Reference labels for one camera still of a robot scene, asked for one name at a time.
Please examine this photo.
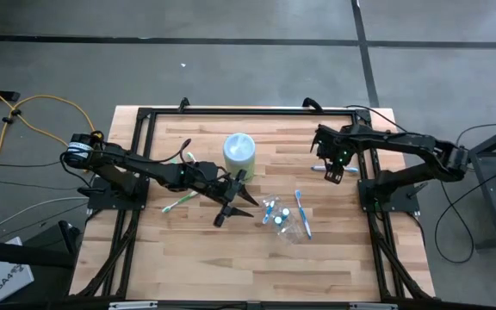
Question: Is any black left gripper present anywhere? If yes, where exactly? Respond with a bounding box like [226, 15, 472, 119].
[198, 169, 260, 228]

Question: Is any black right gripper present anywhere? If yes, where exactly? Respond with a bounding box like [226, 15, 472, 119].
[310, 123, 355, 185]

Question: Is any blue white toothbrush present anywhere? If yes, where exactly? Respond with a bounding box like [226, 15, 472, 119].
[262, 199, 276, 226]
[294, 189, 313, 240]
[310, 164, 360, 175]

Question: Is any light green cylindrical cup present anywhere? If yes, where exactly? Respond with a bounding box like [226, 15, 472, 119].
[222, 132, 257, 183]

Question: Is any black metal stand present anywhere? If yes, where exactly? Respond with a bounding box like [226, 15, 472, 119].
[468, 118, 496, 251]

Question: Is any black equipment stand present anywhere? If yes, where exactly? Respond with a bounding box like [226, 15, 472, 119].
[0, 220, 82, 270]

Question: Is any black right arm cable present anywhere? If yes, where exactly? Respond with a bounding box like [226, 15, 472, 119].
[344, 104, 409, 133]

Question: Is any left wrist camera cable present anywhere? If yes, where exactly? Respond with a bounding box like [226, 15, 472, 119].
[143, 138, 193, 165]

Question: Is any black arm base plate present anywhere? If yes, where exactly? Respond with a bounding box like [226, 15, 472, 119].
[87, 175, 151, 212]
[357, 177, 422, 214]

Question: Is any looped black floor cable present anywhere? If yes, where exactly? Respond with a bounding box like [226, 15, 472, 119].
[434, 165, 496, 264]

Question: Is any silver metal bracket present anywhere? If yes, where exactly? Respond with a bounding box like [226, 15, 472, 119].
[349, 301, 399, 310]
[108, 301, 159, 310]

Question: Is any grey floor cable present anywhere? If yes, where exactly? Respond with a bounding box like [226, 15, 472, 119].
[0, 195, 90, 240]

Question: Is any yellow floor cable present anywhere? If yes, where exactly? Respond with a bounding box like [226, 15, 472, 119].
[0, 76, 104, 190]

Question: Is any thin black floor cable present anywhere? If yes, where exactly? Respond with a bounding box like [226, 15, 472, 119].
[0, 160, 62, 169]

